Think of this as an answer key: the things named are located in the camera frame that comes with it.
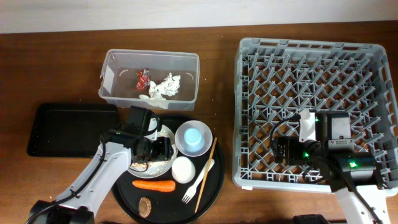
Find brown cookie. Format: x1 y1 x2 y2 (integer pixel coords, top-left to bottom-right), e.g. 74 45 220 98
138 197 152 218

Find black rectangular tray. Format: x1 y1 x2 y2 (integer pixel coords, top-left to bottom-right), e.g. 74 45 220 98
27 103 119 157

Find white plastic fork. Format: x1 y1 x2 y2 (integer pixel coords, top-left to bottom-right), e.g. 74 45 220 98
182 159 215 203

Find grey dishwasher rack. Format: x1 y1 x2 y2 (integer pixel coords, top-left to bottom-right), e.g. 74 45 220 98
232 38 397 197

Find light blue cup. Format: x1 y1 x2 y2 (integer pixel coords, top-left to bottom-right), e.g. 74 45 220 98
183 128 205 152

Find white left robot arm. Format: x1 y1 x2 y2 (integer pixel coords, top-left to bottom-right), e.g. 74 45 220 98
27 106 174 223

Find white speckled plate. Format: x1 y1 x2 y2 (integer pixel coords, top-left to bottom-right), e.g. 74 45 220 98
127 125 178 179

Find white napkin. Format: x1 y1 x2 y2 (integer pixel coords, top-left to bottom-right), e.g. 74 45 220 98
139 73 181 109

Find orange carrot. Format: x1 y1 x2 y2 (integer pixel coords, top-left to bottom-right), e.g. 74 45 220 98
132 180 176 192

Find clear plastic bin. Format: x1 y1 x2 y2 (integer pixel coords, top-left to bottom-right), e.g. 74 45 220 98
98 49 200 111

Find red snack wrapper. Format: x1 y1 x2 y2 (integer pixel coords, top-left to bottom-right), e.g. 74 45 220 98
136 68 150 91

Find wooden chopstick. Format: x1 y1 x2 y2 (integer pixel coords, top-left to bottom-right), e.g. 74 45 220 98
195 137 218 213

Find white cup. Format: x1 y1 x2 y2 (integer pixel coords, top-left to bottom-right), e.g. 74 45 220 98
172 156 196 184

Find black round tray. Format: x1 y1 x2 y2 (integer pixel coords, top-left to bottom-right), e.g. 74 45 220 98
110 113 226 224

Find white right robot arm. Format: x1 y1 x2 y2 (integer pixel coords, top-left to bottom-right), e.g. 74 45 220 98
269 110 390 223

